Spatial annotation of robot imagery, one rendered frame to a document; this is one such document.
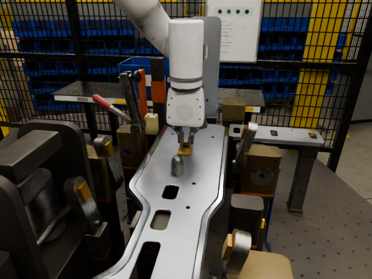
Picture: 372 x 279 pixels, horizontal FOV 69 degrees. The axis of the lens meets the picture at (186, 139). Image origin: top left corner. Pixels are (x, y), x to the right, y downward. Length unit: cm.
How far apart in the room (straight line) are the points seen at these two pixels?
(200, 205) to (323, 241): 54
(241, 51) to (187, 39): 61
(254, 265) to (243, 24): 98
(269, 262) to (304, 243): 55
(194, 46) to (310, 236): 71
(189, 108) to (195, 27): 19
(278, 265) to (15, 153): 41
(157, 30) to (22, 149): 44
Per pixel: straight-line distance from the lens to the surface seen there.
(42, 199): 54
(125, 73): 73
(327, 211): 114
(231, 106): 97
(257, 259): 44
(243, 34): 123
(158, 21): 74
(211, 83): 98
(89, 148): 68
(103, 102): 80
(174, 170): 66
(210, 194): 61
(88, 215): 54
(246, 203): 62
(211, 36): 95
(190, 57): 66
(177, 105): 71
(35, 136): 50
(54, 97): 130
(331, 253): 99
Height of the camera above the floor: 138
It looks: 27 degrees down
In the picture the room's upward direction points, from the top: straight up
